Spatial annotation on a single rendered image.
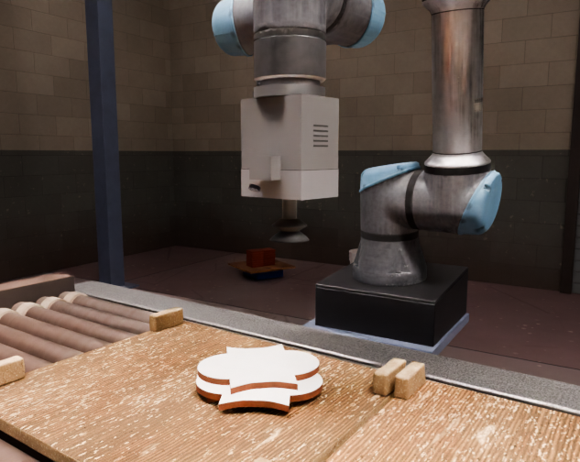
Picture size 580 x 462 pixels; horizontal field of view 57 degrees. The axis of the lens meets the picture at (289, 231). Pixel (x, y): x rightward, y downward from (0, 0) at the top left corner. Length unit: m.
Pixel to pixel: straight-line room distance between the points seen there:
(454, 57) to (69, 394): 0.76
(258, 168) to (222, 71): 6.22
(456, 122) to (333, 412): 0.56
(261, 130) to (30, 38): 5.58
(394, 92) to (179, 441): 5.22
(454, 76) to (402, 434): 0.61
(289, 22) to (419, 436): 0.43
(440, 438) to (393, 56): 5.24
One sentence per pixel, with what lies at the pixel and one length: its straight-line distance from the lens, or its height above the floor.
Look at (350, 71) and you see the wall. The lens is 5.85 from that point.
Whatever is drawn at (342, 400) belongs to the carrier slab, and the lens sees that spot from 0.64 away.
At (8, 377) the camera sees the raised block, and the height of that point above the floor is 0.94.
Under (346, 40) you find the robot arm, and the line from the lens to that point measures 0.67.
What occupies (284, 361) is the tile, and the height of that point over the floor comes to 0.96.
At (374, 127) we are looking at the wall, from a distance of 5.68.
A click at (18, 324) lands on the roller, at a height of 0.91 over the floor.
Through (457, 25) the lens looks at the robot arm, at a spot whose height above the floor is 1.42.
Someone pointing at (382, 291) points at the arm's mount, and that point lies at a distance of 1.04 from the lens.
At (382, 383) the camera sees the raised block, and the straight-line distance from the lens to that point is 0.65.
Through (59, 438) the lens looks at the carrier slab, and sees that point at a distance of 0.61.
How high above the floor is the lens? 1.21
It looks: 8 degrees down
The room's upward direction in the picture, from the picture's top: straight up
